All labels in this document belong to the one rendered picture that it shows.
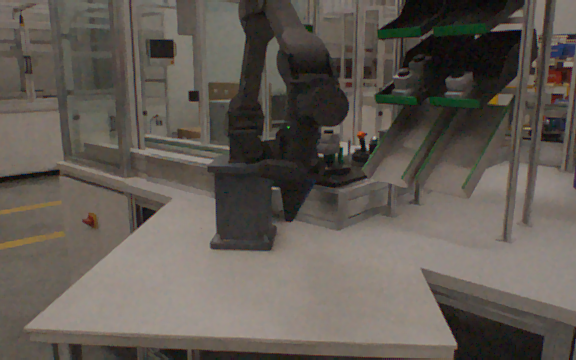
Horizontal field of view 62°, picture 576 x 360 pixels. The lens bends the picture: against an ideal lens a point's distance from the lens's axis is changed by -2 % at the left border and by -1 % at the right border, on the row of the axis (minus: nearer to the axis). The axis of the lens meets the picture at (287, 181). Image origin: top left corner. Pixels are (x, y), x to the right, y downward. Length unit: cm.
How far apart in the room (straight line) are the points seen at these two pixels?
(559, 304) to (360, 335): 39
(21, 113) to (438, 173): 567
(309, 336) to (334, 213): 53
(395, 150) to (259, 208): 42
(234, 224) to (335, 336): 44
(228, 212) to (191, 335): 40
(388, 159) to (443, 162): 15
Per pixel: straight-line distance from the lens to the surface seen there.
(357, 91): 269
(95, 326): 89
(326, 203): 129
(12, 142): 647
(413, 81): 125
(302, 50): 74
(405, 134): 136
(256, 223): 114
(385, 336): 83
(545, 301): 103
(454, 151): 128
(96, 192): 216
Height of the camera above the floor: 127
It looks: 13 degrees down
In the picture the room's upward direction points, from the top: straight up
